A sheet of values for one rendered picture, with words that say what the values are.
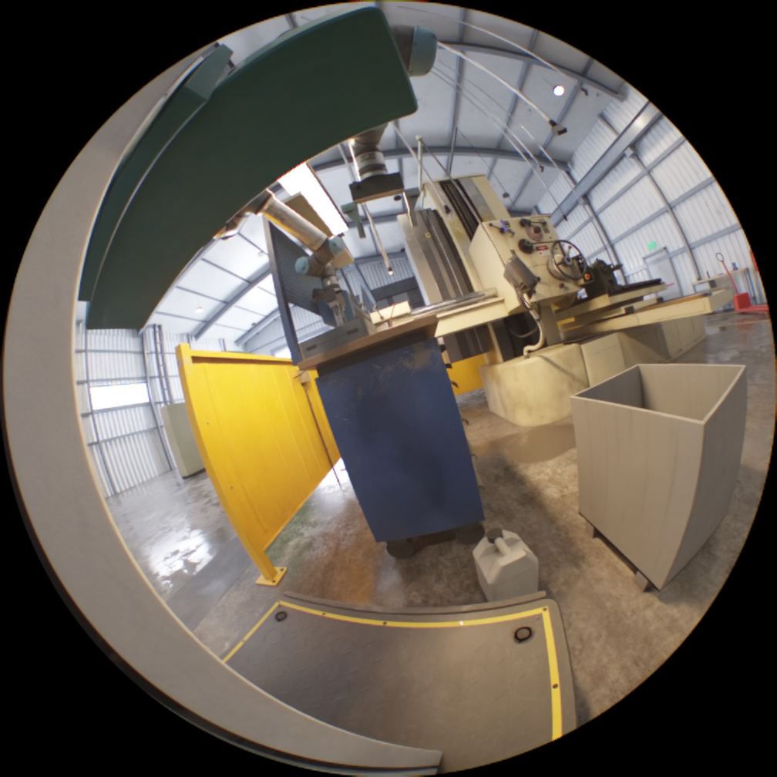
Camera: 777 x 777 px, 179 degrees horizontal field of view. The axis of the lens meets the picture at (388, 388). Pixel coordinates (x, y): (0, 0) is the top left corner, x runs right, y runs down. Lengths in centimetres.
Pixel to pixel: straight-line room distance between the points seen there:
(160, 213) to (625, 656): 122
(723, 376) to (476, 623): 93
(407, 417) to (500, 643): 71
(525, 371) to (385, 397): 161
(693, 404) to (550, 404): 153
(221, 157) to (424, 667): 77
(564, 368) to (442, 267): 161
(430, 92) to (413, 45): 839
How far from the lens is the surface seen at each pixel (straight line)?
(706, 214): 936
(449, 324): 224
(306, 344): 89
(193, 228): 41
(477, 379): 446
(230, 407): 148
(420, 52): 51
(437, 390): 84
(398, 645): 56
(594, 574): 101
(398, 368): 84
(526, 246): 236
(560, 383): 235
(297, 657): 64
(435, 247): 292
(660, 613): 95
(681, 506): 70
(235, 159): 34
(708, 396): 104
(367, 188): 67
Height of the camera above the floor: 80
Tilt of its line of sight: 2 degrees down
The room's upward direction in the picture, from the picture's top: 18 degrees counter-clockwise
